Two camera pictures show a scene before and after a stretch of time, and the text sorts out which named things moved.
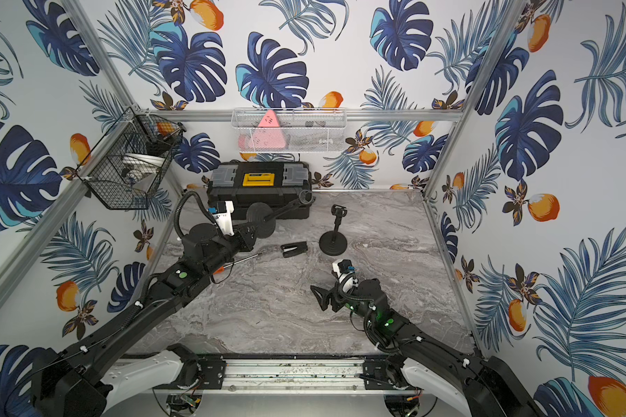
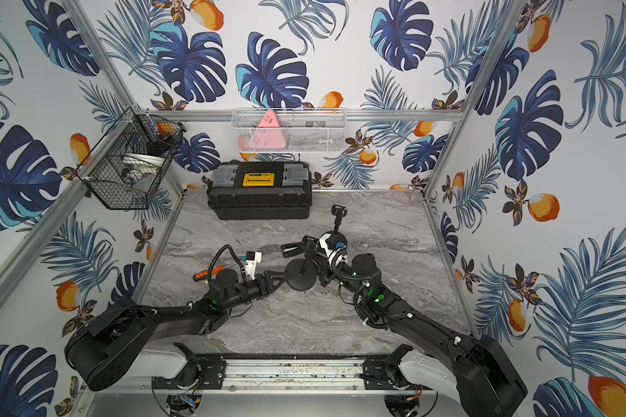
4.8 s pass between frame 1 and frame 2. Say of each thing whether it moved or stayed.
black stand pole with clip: stayed
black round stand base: moved
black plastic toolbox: stayed
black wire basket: stayed
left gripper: moved
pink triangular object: stayed
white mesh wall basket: stayed
